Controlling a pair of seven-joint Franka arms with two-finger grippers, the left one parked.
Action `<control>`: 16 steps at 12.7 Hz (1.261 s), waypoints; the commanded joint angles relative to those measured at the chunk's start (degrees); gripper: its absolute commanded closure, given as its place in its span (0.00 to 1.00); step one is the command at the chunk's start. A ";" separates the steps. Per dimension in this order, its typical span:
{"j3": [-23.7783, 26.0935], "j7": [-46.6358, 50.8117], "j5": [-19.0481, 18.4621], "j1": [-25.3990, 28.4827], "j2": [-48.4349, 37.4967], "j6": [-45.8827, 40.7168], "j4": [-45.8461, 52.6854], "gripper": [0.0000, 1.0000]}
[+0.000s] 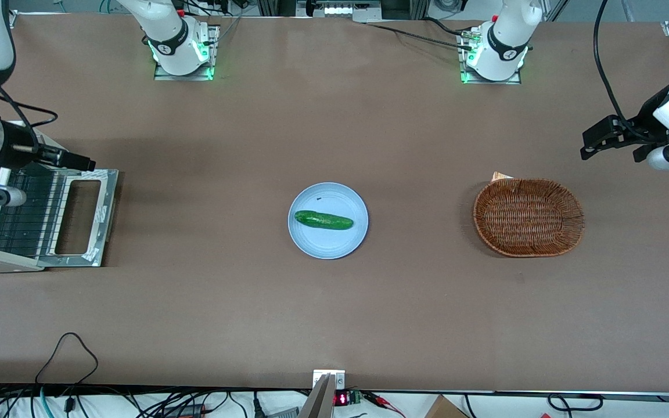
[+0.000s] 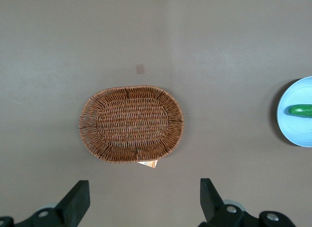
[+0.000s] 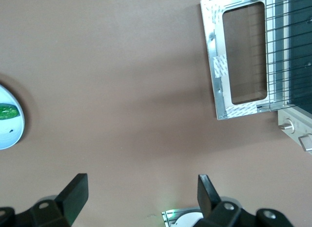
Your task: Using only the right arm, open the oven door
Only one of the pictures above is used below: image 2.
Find green cucumber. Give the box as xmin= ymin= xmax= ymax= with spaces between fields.
xmin=288 ymin=104 xmax=312 ymax=119

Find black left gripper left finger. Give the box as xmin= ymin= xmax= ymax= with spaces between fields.
xmin=0 ymin=180 xmax=91 ymax=227

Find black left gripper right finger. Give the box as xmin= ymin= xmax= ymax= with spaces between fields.
xmin=200 ymin=178 xmax=297 ymax=227

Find orange paper basket tag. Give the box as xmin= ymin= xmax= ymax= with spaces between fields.
xmin=136 ymin=159 xmax=158 ymax=170

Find brown wicker oval basket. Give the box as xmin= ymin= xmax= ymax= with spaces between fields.
xmin=78 ymin=85 xmax=184 ymax=164

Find light blue round plate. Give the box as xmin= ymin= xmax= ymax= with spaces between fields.
xmin=276 ymin=76 xmax=312 ymax=148

